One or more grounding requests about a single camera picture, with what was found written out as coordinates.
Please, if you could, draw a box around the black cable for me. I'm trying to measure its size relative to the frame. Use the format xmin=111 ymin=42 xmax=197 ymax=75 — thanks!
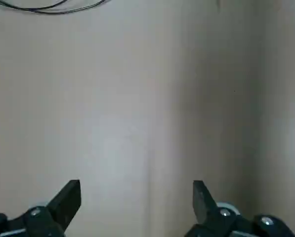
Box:
xmin=0 ymin=0 xmax=65 ymax=11
xmin=18 ymin=0 xmax=107 ymax=14

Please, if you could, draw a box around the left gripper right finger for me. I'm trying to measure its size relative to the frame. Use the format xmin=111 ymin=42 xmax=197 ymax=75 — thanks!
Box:
xmin=185 ymin=180 xmax=295 ymax=237

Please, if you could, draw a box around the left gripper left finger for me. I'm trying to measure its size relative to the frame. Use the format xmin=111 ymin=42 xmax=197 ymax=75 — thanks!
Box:
xmin=0 ymin=179 xmax=82 ymax=237

